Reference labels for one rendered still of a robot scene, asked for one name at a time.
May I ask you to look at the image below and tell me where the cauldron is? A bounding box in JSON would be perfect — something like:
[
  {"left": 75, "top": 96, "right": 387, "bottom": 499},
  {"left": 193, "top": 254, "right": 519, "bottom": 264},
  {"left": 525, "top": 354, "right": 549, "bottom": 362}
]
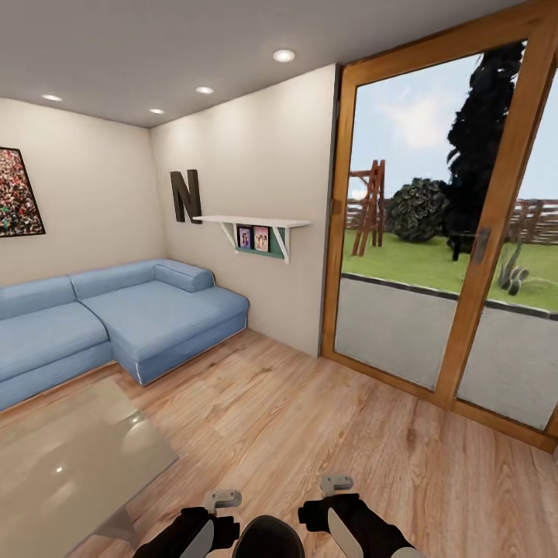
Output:
[{"left": 232, "top": 515, "right": 305, "bottom": 558}]

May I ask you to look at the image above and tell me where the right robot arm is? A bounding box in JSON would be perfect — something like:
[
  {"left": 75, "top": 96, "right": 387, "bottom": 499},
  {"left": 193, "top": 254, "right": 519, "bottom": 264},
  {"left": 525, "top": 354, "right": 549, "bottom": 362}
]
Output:
[{"left": 298, "top": 474, "right": 426, "bottom": 558}]

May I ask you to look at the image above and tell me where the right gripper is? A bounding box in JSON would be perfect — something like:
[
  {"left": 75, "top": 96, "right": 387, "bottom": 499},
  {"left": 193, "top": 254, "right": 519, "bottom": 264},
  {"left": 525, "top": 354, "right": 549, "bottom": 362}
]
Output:
[{"left": 298, "top": 498, "right": 332, "bottom": 534}]

